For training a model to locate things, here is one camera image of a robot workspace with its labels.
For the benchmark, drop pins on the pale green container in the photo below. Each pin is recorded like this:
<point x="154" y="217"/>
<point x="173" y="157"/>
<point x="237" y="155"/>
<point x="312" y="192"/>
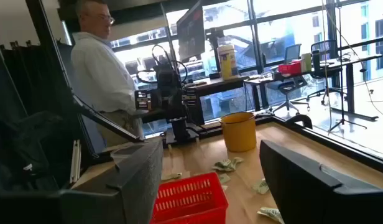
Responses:
<point x="306" y="62"/>

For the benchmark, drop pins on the black bottle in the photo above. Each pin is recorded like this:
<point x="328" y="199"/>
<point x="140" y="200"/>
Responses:
<point x="316" y="60"/>

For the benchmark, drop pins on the banknote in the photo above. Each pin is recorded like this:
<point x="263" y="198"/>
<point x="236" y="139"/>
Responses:
<point x="270" y="214"/>
<point x="261" y="186"/>
<point x="224" y="165"/>

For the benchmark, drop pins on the banknote bottom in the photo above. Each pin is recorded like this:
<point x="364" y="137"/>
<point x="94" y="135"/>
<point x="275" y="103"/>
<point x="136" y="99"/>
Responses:
<point x="270" y="214"/>

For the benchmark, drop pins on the black tripod stand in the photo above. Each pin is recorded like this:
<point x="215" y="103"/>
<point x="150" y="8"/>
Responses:
<point x="341" y="93"/>

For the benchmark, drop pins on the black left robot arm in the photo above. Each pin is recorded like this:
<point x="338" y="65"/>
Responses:
<point x="171" y="93"/>

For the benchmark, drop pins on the black backpack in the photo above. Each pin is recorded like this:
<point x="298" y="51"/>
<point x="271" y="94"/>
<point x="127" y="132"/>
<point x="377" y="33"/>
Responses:
<point x="30" y="149"/>

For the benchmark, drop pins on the grey desk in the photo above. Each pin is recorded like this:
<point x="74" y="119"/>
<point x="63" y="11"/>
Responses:
<point x="219" y="84"/>

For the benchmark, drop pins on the yellow white wipes canister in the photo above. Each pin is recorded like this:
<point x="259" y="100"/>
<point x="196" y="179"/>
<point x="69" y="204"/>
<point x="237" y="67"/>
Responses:
<point x="227" y="62"/>

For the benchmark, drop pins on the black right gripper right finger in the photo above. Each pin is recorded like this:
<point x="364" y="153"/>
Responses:
<point x="303" y="193"/>

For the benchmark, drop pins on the red box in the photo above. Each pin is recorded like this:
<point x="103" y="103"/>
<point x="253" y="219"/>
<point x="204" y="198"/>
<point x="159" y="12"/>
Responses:
<point x="289" y="68"/>

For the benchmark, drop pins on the black standing desk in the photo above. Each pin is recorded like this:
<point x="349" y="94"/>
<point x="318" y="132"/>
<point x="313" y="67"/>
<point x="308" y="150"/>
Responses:
<point x="350" y="60"/>

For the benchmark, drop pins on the yellow plastic cup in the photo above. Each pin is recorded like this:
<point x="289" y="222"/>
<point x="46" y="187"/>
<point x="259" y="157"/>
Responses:
<point x="238" y="133"/>

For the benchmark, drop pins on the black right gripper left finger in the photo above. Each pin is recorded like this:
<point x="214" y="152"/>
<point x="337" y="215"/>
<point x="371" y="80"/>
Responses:
<point x="129" y="186"/>

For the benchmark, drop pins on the black office chair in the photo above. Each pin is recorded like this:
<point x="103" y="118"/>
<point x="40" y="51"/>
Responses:
<point x="288" y="87"/>
<point x="323" y="49"/>

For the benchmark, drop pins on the green white sweetener packet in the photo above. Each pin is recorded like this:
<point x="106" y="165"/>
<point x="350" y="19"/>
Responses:
<point x="224" y="178"/>
<point x="236" y="160"/>
<point x="171" y="176"/>

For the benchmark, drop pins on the red plastic basket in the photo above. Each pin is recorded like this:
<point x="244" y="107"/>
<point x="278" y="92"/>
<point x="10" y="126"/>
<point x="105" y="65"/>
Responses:
<point x="188" y="202"/>

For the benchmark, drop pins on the person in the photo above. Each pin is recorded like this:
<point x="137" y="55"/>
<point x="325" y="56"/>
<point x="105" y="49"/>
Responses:
<point x="98" y="71"/>

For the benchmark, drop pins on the black computer monitor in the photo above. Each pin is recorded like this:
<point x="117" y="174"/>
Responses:
<point x="191" y="31"/>

